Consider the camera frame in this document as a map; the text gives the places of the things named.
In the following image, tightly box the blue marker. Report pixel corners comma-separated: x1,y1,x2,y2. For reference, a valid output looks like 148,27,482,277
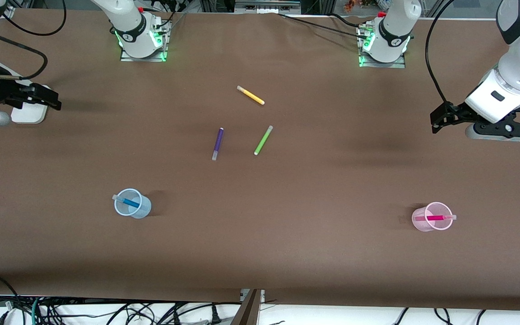
112,194,141,209

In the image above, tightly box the yellow marker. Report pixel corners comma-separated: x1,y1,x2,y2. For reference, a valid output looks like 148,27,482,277
237,85,265,106

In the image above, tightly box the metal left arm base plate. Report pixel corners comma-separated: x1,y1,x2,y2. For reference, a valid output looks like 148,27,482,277
358,25,406,69

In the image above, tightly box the white desk lamp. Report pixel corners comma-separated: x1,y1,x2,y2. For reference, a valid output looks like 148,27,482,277
11,85,49,125

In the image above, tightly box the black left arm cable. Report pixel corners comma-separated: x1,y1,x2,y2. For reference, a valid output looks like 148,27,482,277
425,10,459,105

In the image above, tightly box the translucent blue cup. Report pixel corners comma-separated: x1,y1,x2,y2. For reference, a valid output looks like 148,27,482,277
113,188,152,219

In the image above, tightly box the green marker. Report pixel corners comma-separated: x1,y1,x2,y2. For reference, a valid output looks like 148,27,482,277
254,125,274,156

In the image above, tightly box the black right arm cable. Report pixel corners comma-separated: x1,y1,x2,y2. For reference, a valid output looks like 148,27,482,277
0,0,67,82

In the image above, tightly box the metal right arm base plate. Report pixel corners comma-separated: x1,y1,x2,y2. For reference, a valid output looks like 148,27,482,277
120,18,169,62

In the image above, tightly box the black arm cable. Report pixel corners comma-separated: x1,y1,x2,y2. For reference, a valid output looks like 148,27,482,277
425,10,459,105
0,0,67,82

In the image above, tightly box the purple marker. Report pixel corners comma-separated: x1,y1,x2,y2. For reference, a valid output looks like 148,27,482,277
212,128,224,161

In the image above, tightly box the translucent pink cup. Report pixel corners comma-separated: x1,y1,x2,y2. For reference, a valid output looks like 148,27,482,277
412,201,454,232

